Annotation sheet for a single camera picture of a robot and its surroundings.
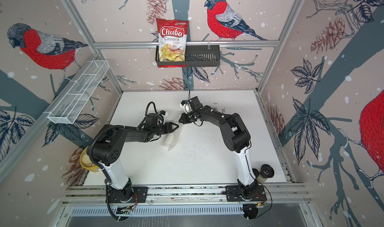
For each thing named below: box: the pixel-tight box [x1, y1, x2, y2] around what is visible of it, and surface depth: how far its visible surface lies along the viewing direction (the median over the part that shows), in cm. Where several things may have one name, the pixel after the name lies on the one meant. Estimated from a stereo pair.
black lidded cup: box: [252, 164, 275, 183], surface depth 72 cm
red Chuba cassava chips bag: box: [156, 18, 189, 68], surface depth 86 cm
